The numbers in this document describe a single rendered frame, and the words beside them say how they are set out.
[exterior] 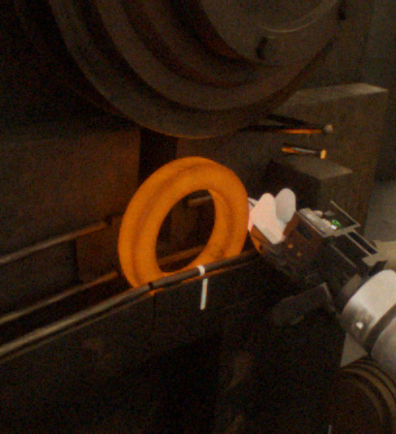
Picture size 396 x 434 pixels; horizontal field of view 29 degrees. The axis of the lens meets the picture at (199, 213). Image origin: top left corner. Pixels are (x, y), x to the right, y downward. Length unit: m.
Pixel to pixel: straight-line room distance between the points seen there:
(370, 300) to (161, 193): 0.26
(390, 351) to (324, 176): 0.28
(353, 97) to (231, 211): 0.35
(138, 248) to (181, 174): 0.10
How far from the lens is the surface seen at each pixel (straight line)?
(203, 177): 0.90
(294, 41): 0.80
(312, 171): 1.05
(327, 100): 1.17
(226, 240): 0.97
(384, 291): 0.89
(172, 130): 0.82
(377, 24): 3.52
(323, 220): 0.95
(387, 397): 1.11
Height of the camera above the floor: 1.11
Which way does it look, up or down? 21 degrees down
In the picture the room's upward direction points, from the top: 5 degrees clockwise
